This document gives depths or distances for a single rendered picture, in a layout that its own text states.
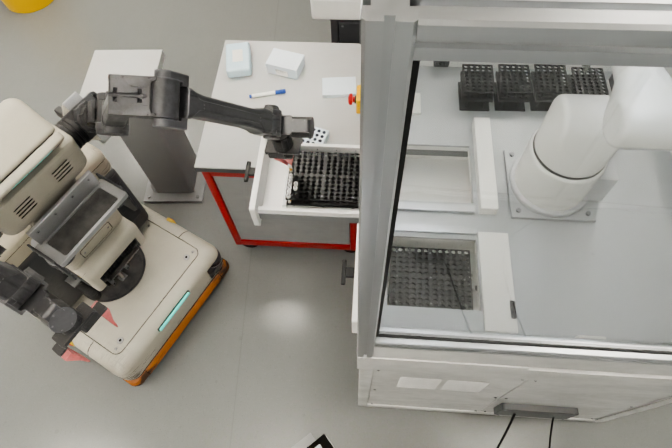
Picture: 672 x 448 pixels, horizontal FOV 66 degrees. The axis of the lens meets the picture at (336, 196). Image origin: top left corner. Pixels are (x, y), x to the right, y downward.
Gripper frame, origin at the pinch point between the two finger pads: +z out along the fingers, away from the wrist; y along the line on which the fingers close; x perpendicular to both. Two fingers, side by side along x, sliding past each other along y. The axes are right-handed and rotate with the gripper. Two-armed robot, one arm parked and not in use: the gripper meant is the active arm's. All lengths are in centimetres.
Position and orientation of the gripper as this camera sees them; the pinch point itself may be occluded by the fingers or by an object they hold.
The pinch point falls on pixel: (289, 162)
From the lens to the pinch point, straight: 156.5
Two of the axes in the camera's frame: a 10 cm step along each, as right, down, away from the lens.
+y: 9.8, 0.7, -1.7
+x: 1.5, -8.6, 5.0
